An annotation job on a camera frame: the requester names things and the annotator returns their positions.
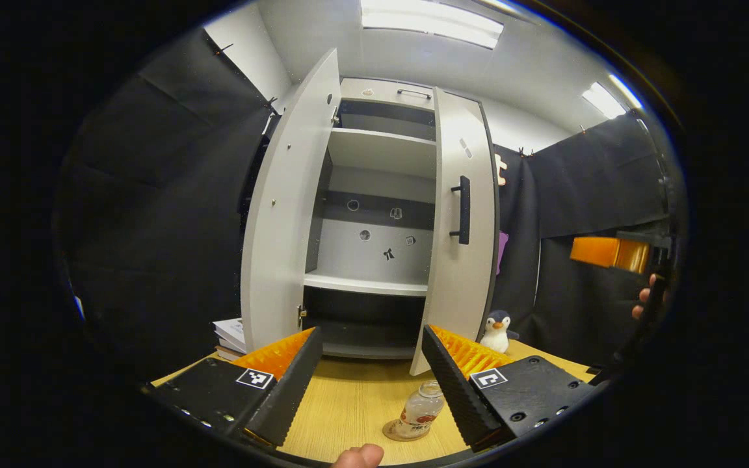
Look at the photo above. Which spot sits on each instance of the penguin plush toy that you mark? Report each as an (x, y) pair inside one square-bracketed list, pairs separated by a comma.
[(497, 335)]

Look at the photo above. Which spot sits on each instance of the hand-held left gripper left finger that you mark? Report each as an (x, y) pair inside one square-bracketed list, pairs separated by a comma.
[(290, 390)]

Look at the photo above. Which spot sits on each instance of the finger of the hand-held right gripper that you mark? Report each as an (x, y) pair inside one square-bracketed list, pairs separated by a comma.
[(592, 250)]

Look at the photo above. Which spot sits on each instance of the white cabinet door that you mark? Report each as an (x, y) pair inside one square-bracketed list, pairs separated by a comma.
[(459, 292), (283, 214)]

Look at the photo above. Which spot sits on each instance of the clear plastic bottle red label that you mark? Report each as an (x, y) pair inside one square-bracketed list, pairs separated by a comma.
[(421, 409)]

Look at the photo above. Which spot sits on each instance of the black backdrop cloth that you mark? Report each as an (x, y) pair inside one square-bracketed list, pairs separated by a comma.
[(153, 227)]

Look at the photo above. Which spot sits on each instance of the stack of books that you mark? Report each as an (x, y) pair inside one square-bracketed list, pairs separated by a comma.
[(231, 331)]

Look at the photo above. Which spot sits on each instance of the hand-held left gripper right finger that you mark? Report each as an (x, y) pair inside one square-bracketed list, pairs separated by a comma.
[(459, 396)]

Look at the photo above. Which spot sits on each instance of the large ceiling light panel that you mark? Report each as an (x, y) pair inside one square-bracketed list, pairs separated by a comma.
[(433, 23)]

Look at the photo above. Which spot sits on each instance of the round cork coaster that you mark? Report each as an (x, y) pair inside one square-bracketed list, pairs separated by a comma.
[(391, 432)]

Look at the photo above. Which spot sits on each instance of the small ceiling light panel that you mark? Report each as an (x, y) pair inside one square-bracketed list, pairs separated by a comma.
[(602, 101)]

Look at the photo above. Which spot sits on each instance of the white and grey cabinet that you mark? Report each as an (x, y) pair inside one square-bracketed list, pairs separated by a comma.
[(381, 153)]

